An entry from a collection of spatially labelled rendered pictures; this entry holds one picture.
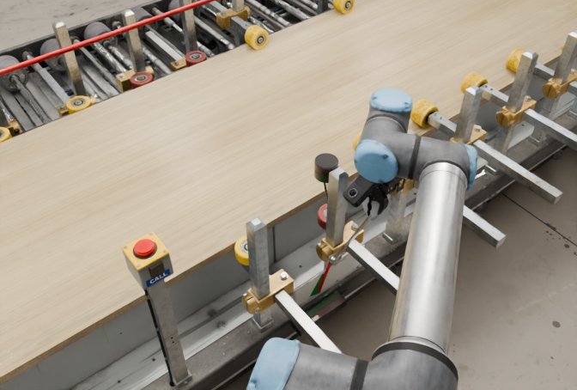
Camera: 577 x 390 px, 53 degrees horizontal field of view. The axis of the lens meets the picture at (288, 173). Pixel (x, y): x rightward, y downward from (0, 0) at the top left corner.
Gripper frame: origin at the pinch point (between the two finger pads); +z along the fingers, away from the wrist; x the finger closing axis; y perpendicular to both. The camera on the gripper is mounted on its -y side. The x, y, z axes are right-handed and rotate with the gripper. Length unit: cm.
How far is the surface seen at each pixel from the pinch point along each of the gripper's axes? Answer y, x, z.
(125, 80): -14, 114, 14
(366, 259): -1.2, -1.9, 14.6
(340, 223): -4.0, 6.1, 5.2
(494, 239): 23.4, -22.1, 5.0
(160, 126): -19, 78, 11
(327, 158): -3.5, 13.1, -12.8
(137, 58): -8, 115, 8
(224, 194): -19.7, 38.7, 10.6
